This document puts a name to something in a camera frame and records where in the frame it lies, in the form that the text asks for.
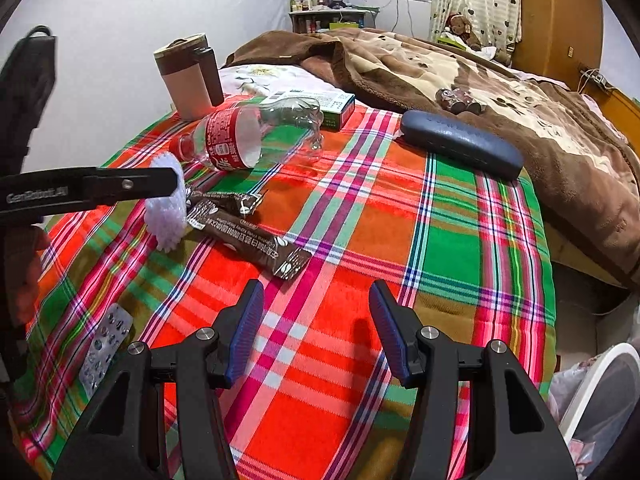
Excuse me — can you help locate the white wall shelf desk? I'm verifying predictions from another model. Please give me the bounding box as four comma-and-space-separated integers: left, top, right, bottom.
289, 7, 378, 33

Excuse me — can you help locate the plaid bed blanket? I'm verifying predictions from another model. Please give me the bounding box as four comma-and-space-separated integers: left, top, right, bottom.
10, 95, 558, 480

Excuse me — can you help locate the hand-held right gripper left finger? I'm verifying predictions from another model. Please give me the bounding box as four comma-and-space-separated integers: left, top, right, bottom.
50, 279, 266, 480

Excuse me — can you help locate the green white medicine box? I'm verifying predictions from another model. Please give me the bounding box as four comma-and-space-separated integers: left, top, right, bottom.
260, 87, 357, 132

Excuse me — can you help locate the brown teddy bear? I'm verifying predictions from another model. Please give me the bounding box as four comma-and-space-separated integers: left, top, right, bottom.
445, 14, 483, 51

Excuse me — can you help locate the white floral pillow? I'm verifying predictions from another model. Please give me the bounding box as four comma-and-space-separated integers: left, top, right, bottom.
219, 63, 346, 98

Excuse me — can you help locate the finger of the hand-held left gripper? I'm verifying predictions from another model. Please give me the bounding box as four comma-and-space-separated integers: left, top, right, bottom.
82, 166, 180, 208

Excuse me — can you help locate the brown and white thermos mug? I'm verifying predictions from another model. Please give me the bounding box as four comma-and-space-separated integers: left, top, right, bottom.
153, 33, 216, 121

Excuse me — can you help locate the clear red-label plastic bottle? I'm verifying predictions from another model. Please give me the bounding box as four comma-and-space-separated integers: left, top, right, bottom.
169, 96, 326, 173

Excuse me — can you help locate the translucent bin liner bag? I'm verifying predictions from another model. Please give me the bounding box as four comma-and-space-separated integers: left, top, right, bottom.
547, 355, 631, 480

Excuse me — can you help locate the short brown coffee sachet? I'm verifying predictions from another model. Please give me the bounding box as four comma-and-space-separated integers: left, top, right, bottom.
185, 187, 266, 221

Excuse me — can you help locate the silver pill blister pack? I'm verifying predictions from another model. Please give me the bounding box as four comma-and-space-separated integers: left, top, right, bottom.
77, 302, 135, 396

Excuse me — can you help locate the brown plush blanket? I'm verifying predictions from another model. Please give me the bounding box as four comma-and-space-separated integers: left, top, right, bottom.
220, 27, 640, 288

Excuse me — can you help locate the slim brown flask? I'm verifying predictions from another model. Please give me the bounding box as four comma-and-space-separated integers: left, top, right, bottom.
195, 46, 226, 107

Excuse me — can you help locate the small brown toy figure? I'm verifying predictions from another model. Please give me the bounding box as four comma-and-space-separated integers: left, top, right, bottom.
435, 87, 488, 116

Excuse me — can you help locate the person's left hand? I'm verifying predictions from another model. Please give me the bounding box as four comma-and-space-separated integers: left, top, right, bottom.
7, 224, 52, 332

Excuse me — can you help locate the white trash bin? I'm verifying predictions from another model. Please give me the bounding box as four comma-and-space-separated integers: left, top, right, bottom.
547, 342, 640, 480

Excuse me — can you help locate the blue glasses case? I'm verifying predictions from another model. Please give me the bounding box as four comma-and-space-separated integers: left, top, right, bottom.
400, 110, 525, 181

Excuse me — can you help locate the long brown coffee sachet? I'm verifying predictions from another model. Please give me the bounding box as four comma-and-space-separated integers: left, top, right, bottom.
187, 200, 313, 281

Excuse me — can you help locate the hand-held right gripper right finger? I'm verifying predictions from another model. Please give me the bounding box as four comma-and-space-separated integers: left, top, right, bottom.
369, 279, 578, 480

